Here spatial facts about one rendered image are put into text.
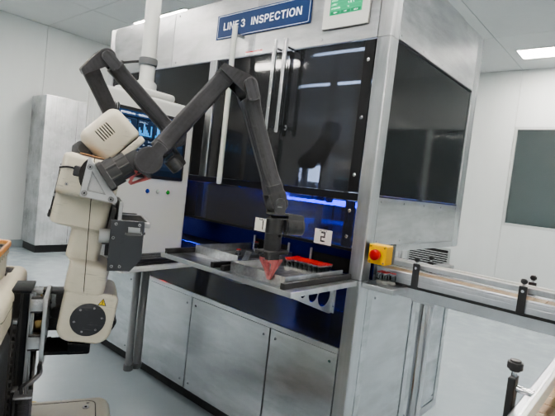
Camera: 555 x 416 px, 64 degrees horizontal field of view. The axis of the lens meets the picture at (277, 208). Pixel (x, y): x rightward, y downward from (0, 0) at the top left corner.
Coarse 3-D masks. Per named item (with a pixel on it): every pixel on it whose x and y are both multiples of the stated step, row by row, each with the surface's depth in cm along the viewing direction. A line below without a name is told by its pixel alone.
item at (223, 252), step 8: (200, 248) 190; (208, 248) 186; (216, 248) 201; (224, 248) 204; (232, 248) 208; (240, 248) 212; (248, 248) 216; (208, 256) 186; (216, 256) 183; (224, 256) 180; (232, 256) 177; (240, 256) 176; (256, 256) 183; (280, 256) 195; (288, 256) 199
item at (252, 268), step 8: (232, 264) 160; (240, 264) 158; (248, 264) 167; (256, 264) 171; (280, 264) 182; (240, 272) 158; (248, 272) 155; (256, 272) 153; (264, 272) 150; (280, 272) 168; (288, 272) 169; (296, 272) 171; (320, 272) 159; (328, 272) 162; (336, 272) 167; (264, 280) 150; (272, 280) 148; (280, 280) 146; (288, 280) 145; (296, 280) 149
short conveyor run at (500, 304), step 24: (408, 264) 170; (432, 264) 174; (408, 288) 167; (432, 288) 161; (456, 288) 156; (480, 288) 155; (504, 288) 149; (528, 288) 144; (480, 312) 151; (504, 312) 146; (528, 312) 141; (552, 312) 137
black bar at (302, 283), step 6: (330, 276) 163; (336, 276) 164; (342, 276) 166; (348, 276) 169; (288, 282) 144; (294, 282) 145; (300, 282) 147; (306, 282) 150; (312, 282) 152; (318, 282) 155; (324, 282) 158; (282, 288) 141; (288, 288) 143
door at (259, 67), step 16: (240, 64) 216; (256, 64) 209; (224, 96) 223; (240, 112) 215; (272, 112) 202; (240, 128) 215; (240, 144) 214; (272, 144) 201; (208, 160) 229; (224, 160) 222; (240, 160) 214; (208, 176) 229; (240, 176) 214; (256, 176) 207
